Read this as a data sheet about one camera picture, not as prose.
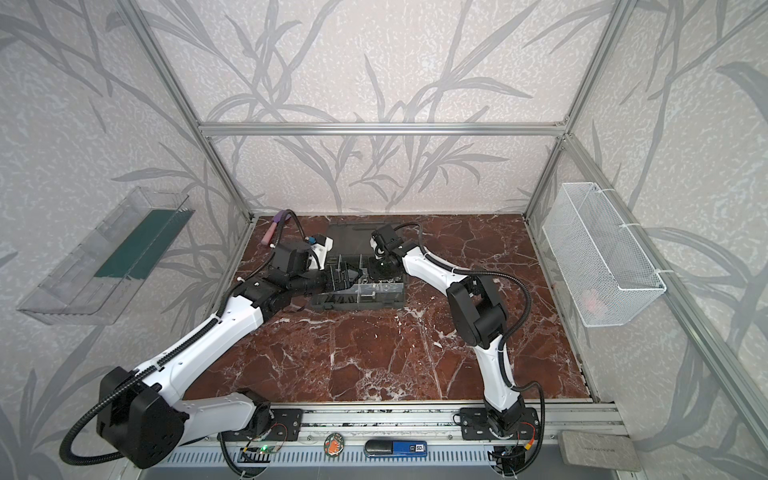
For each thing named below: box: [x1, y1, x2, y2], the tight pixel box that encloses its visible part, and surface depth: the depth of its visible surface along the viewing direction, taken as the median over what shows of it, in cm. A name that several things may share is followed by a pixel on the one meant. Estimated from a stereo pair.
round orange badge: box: [324, 432, 345, 458], surface depth 72 cm
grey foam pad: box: [558, 430, 641, 472], surface depth 69 cm
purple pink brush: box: [261, 210, 292, 245], surface depth 117 cm
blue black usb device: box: [363, 440, 428, 457], surface depth 69 cm
